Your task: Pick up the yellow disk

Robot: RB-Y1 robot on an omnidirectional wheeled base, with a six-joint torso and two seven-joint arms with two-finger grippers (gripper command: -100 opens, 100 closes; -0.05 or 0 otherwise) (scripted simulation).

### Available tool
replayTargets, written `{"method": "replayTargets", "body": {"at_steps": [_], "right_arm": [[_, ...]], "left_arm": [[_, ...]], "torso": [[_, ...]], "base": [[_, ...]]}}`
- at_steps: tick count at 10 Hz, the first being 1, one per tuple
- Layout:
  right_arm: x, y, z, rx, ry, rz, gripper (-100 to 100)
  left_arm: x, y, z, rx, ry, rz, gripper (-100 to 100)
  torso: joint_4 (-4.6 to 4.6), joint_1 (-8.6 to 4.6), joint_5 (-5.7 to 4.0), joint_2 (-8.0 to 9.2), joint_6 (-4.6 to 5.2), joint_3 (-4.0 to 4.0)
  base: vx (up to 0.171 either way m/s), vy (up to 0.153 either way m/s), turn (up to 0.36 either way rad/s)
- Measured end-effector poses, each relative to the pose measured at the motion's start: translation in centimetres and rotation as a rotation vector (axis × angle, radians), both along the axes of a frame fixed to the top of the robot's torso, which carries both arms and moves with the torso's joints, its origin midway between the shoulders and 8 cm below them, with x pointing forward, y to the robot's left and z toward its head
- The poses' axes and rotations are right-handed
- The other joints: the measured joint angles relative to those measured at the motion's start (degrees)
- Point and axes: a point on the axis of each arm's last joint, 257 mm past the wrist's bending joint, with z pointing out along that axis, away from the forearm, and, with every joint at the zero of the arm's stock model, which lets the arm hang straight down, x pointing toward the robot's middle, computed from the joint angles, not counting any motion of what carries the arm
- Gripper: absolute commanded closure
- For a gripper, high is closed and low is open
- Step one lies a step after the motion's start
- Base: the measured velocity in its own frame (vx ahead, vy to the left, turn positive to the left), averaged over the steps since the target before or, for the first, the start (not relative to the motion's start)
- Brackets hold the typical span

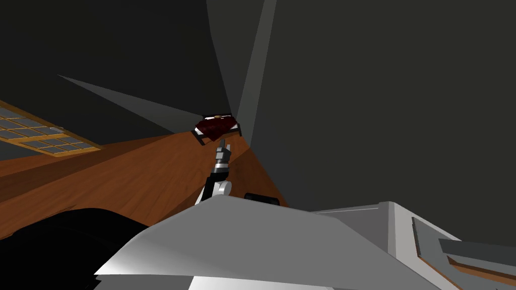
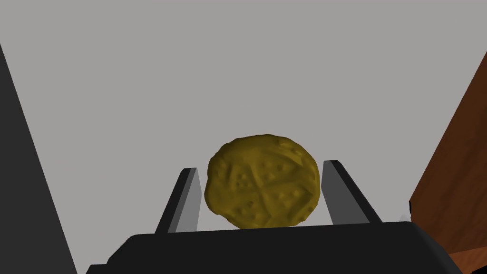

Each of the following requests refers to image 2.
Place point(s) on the round yellow-brown flat bread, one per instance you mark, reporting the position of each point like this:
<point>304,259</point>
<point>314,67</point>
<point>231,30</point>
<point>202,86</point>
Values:
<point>262,182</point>

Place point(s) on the brown wooden cabinet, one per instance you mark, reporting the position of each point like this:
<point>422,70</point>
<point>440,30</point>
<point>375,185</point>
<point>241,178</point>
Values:
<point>456,190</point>

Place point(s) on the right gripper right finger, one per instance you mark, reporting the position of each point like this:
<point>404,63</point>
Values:
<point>344,198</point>

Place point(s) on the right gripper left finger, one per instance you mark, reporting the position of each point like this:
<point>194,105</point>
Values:
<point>185,205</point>

